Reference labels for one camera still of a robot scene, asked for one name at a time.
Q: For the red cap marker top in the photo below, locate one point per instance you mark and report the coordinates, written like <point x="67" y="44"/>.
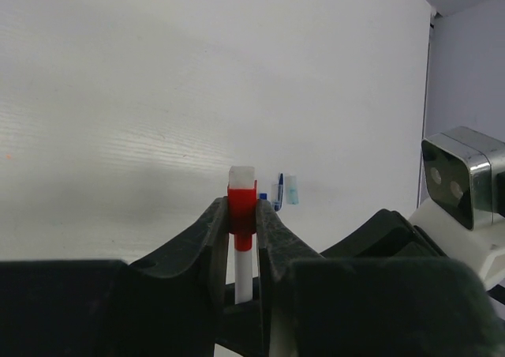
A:
<point x="242" y="199"/>

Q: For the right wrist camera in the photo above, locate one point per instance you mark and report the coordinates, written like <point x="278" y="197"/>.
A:
<point x="464" y="212"/>

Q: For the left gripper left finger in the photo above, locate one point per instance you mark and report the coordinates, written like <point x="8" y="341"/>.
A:
<point x="168" y="303"/>

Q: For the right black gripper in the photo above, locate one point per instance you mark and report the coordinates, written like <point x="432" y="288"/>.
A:
<point x="386" y="234"/>

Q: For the light blue pen cap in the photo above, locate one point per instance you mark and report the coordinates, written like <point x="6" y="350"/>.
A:
<point x="291" y="189"/>

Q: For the blue clip pen cap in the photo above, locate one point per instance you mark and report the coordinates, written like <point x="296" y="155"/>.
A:
<point x="277" y="189"/>

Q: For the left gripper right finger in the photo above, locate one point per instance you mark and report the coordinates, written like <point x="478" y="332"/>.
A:
<point x="388" y="306"/>

